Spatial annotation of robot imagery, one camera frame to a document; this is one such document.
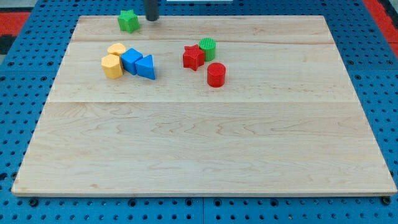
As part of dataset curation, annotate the red cylinder block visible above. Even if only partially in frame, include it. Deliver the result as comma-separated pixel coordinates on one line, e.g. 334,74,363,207
207,62,226,88

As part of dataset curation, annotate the red star block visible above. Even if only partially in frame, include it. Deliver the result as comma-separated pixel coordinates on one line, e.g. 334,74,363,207
182,44,205,71

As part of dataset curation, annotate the green cylinder block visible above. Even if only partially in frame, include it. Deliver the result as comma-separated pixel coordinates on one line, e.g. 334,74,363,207
199,37,216,62

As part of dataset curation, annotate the blue triangle block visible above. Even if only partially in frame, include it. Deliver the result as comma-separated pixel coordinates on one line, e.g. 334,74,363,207
135,55,155,80

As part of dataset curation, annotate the light wooden board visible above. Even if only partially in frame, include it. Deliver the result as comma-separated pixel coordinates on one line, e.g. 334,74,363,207
12,16,397,197

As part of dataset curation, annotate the blue cube block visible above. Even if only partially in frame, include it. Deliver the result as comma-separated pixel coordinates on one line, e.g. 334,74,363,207
121,48,143,75

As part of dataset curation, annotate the yellow hexagon block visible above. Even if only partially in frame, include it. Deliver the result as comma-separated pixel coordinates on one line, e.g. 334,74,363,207
101,54,124,79

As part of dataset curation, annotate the yellow heart block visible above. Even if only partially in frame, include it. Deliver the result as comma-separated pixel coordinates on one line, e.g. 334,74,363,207
107,43,126,56

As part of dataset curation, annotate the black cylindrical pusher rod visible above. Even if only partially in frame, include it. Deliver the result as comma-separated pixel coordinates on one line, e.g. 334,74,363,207
144,0,159,22

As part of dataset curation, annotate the green star block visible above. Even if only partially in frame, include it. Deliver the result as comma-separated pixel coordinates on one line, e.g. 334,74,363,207
118,9,141,33

